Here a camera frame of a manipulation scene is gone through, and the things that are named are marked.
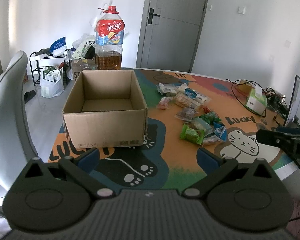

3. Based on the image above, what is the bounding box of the black cable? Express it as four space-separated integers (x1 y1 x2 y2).
226 78 289 127

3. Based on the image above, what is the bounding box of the blue small snack packet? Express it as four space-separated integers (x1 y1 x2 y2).
184 88 197 99

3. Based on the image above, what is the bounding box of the dark green snack packet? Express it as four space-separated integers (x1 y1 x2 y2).
199 112 221 126

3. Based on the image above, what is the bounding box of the blue white snack packet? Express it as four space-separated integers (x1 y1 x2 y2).
213 122 228 142

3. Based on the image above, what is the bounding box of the white green tissue box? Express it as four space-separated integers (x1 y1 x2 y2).
245 85 267 116

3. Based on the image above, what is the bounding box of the white plastic bag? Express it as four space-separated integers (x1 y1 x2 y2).
40 66 64 99

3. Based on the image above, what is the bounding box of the white long snack packet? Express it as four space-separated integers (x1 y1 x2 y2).
194 91 211 106

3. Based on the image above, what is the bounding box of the black door handle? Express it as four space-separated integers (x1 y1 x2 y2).
147 8 161 25

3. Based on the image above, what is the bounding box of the black shoe rack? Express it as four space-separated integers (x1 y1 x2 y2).
29 52 70 87

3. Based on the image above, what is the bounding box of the open cardboard box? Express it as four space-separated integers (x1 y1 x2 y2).
62 70 148 148

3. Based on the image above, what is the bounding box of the brown clear snack packet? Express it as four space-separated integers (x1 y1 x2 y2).
174 107 198 122

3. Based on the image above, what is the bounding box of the grey door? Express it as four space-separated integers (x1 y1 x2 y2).
136 0 207 72

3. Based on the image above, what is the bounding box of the blue bag on rack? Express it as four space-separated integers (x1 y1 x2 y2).
50 37 66 53

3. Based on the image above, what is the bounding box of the colourful cartoon table mat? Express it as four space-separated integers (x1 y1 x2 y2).
49 69 290 191

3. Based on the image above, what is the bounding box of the red small snack packet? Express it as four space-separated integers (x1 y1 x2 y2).
202 106 212 113

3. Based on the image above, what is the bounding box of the light green cracker packet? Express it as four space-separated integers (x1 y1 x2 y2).
190 117 213 136

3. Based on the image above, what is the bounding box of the large cooking oil bottle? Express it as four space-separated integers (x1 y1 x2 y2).
95 5 125 70

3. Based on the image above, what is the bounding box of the small yellow box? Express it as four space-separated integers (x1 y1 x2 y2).
235 80 253 96

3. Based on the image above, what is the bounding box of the SF cardboard box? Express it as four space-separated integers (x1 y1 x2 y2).
70 58 97 81

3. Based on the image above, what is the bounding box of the grey chair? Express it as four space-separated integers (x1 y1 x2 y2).
0 50 38 206

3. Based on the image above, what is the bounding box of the long biscuit packet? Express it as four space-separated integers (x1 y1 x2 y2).
174 93 201 110

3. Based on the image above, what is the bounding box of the white wall switch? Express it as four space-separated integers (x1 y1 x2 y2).
238 6 246 15

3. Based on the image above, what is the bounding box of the black slipper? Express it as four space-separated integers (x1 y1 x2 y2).
24 90 36 103

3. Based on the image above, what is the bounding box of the pink candy packet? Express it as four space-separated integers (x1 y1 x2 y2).
156 97 174 110

